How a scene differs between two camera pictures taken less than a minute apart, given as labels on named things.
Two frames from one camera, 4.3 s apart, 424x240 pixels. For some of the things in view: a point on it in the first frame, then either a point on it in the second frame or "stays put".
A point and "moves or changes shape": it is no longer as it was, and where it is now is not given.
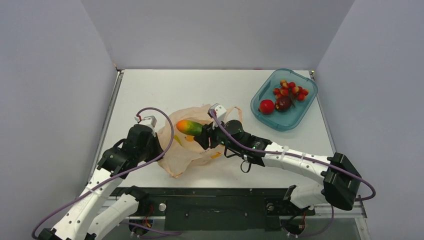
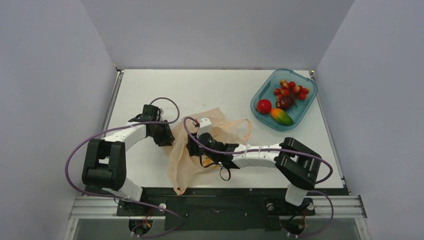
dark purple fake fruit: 282,104 stays put
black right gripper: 208,136 to 192,147
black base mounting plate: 217,208 stays put
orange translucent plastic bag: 184,153 moves or changes shape
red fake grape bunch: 287,89 stays put
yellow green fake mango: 189,127 to 280,116
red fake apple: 266,106 stays put
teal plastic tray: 297,115 stays put
